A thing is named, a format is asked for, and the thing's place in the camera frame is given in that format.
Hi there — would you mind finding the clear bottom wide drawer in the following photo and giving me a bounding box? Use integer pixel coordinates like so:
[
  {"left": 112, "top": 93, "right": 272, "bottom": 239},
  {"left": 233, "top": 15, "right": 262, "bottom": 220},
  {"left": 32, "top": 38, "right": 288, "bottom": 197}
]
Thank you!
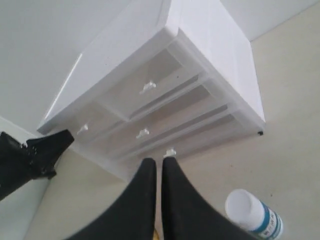
[{"left": 119, "top": 109, "right": 253, "bottom": 181}]

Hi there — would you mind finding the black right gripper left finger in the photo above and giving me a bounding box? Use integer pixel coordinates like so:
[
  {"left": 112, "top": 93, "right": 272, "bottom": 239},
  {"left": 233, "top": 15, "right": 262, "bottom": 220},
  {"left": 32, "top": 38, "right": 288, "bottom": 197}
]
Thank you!
[{"left": 68, "top": 158, "right": 157, "bottom": 240}]

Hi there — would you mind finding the clear middle wide drawer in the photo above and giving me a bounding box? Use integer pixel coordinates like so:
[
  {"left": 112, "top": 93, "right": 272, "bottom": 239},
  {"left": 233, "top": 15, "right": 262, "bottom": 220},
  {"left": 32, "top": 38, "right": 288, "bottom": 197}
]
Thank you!
[{"left": 96, "top": 84, "right": 229, "bottom": 159}]

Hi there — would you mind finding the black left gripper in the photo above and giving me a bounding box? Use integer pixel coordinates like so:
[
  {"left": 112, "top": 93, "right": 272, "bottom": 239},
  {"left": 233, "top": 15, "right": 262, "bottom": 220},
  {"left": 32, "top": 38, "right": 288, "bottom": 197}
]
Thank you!
[{"left": 0, "top": 129, "right": 75, "bottom": 200}]

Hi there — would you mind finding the clear wide drawer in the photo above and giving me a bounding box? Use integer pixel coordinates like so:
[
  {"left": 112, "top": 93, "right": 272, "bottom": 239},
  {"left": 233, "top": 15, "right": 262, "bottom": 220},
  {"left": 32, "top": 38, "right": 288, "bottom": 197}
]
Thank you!
[
  {"left": 96, "top": 84, "right": 229, "bottom": 159},
  {"left": 119, "top": 109, "right": 253, "bottom": 181}
]

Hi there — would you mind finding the white plastic drawer cabinet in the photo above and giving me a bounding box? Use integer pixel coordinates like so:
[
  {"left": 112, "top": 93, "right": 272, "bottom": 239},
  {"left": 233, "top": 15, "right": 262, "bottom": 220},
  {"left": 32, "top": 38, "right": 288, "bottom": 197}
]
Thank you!
[{"left": 37, "top": 0, "right": 266, "bottom": 181}]

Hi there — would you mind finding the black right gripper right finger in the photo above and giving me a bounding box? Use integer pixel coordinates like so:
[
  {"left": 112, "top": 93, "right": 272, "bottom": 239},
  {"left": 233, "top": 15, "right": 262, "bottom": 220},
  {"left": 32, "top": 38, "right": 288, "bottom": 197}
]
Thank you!
[{"left": 161, "top": 157, "right": 257, "bottom": 240}]

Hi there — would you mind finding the white capped teal bottle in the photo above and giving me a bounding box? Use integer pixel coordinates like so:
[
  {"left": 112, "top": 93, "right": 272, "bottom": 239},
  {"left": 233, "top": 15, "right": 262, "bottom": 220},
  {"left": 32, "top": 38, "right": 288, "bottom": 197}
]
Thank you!
[{"left": 225, "top": 189, "right": 284, "bottom": 240}]

